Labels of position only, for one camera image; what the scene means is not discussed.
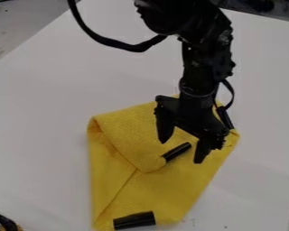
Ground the yellow cloth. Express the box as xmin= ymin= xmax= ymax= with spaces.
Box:
xmin=85 ymin=93 xmax=241 ymax=231

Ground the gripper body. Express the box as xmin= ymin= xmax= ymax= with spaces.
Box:
xmin=154 ymin=87 xmax=232 ymax=143

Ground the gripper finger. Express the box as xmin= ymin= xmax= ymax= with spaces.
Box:
xmin=153 ymin=106 xmax=178 ymax=144
xmin=192 ymin=135 xmax=226 ymax=165

